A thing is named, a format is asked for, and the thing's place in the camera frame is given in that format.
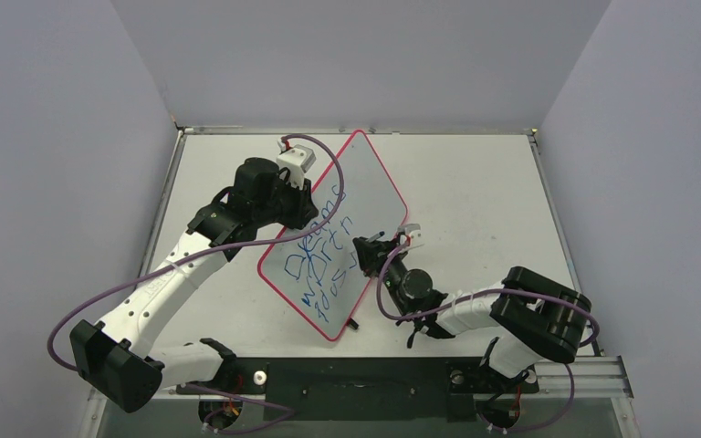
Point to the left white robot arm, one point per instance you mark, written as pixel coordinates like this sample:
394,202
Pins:
116,355

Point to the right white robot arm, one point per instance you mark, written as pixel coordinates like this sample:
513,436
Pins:
537,318

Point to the pink-framed whiteboard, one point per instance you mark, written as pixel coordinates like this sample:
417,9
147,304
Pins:
319,275

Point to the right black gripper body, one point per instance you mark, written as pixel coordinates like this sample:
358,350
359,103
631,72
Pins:
380,255

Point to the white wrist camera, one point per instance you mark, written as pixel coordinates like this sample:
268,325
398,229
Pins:
294,161
411,236

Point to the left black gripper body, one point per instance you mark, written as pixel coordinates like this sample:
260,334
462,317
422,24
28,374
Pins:
289,203

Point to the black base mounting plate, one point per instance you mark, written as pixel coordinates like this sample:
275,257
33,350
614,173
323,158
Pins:
367,389

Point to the aluminium front rail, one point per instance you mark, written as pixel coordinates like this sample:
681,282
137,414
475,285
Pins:
594,377

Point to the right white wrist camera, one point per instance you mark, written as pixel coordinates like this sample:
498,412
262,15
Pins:
411,236

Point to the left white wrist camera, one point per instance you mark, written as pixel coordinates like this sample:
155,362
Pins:
294,161

